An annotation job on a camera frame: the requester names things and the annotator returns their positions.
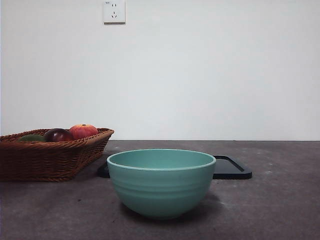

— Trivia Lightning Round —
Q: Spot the white wall socket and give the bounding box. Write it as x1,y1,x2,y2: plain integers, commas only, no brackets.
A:
103,0,126,25

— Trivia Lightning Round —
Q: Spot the brown wicker basket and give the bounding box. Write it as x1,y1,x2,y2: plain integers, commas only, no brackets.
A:
0,127,115,183

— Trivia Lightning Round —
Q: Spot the green avocado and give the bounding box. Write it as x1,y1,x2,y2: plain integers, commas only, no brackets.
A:
17,134,47,143

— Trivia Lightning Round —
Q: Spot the black rectangular tray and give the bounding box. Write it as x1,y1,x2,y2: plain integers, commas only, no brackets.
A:
97,155,253,180

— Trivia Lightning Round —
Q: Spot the dark purple plum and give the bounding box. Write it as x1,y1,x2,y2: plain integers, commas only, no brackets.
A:
43,128,74,142

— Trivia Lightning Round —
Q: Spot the teal bowl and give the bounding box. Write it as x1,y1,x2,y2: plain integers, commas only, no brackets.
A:
106,148,217,221

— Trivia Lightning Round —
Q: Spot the red peach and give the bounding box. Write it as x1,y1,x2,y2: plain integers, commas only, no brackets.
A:
68,123,100,141

